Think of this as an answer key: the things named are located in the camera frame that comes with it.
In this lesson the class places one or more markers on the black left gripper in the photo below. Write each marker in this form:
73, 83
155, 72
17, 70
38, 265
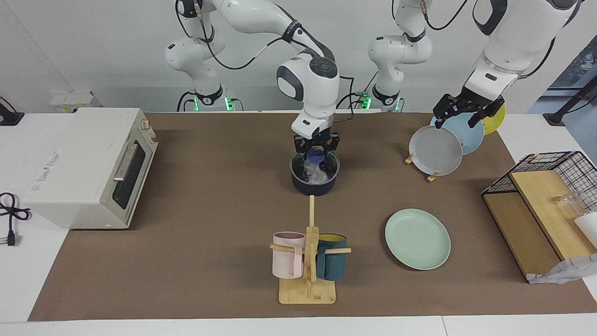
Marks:
473, 100

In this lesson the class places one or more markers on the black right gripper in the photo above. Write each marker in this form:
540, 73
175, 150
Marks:
317, 141

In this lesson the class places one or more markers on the glass lid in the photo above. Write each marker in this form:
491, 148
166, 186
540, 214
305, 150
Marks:
317, 155

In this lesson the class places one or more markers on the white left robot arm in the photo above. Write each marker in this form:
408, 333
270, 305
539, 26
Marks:
513, 42

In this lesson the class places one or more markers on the light blue plate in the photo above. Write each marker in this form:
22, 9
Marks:
468, 135

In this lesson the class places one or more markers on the yellow plate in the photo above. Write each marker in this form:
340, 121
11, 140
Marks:
493, 123

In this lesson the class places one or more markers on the grey plate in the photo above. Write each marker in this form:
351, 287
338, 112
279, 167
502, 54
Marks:
436, 151

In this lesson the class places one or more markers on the wooden plate rack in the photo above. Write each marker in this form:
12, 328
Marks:
432, 177

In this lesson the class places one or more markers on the mint green plate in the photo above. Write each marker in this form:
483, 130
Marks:
417, 240

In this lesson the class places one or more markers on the black angled stand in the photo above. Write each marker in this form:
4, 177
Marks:
566, 105

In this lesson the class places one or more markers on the pink mug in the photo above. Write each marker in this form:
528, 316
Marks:
285, 256

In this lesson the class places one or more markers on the teal mug, yellow inside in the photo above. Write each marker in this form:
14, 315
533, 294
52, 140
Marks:
333, 263

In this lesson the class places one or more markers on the brown table mat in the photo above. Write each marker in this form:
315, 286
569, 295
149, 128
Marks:
210, 210

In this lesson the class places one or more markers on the light bamboo board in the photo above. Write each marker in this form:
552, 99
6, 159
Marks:
545, 205

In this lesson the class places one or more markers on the wooden mug rack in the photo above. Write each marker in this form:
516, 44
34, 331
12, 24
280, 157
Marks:
308, 291

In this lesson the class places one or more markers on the clear glass cup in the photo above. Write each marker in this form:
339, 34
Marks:
571, 205

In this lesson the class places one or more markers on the white cup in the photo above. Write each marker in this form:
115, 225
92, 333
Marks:
588, 228

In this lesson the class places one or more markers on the grey cloth bag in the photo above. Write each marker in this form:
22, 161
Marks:
566, 270

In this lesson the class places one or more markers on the cream toaster oven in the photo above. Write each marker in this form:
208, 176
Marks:
79, 177

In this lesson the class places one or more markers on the white power strip box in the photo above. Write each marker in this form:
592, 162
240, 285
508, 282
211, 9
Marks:
70, 99

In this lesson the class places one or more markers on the black clamp stand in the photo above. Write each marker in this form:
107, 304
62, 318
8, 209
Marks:
9, 117

